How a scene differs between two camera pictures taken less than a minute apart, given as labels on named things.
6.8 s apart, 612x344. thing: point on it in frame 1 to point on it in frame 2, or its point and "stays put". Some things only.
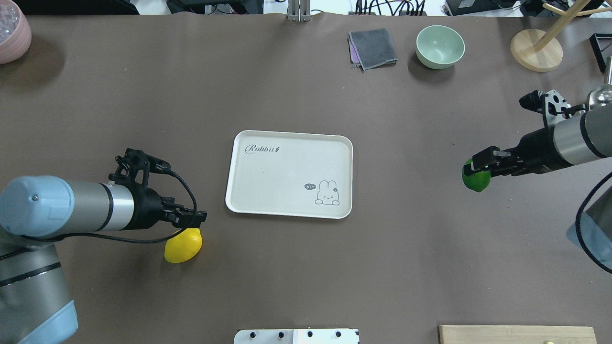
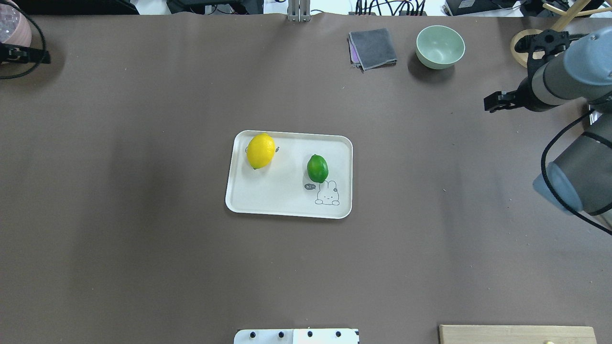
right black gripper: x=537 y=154 to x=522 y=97
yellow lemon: x=183 y=246 to x=260 y=150
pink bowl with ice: x=15 y=32 stays put
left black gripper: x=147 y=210 to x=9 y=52
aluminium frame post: x=299 y=10 stays put
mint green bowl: x=439 y=47 stays put
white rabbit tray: x=290 y=174 stays put
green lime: x=476 y=181 to x=317 y=168
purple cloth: x=354 y=58 stays put
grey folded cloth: x=374 y=48 stays put
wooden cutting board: x=515 y=334 stays put
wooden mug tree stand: x=540 y=51 stays put
